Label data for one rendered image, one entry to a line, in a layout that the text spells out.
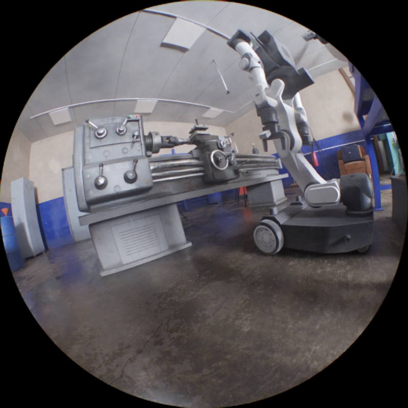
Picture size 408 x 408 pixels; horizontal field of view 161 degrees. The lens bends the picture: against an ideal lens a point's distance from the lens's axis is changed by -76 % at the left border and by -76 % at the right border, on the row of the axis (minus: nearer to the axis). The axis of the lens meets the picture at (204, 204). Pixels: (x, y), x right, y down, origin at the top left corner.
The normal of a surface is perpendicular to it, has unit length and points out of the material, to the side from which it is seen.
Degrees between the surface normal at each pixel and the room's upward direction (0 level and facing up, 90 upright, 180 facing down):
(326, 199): 90
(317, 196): 90
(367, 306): 0
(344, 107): 90
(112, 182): 90
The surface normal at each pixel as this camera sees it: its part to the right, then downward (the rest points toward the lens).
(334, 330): -0.22, -0.97
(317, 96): -0.80, 0.22
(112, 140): 0.54, -0.07
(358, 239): -0.66, 0.20
